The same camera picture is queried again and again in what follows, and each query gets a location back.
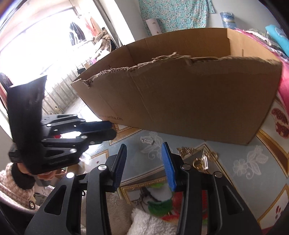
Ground gold earrings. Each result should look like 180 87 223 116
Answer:
177 146 218 172

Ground person left hand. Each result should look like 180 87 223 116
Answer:
17 163 56 181

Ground fruit pattern tablecloth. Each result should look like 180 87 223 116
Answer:
79 98 288 233

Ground pink checked left sleeve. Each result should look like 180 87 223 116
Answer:
1 163 39 211

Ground white fluffy towel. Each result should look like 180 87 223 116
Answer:
80 191 181 235

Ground brown cardboard box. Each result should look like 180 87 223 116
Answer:
72 28 283 145

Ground rolled pink mat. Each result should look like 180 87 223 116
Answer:
145 18 162 36

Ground pink floral blanket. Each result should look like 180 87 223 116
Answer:
236 28 289 113

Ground blue patterned pillow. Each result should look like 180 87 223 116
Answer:
265 24 289 56

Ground blue water bottle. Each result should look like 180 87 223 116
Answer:
220 12 237 29

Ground floral teal wall cloth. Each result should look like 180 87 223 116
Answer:
139 0 215 33

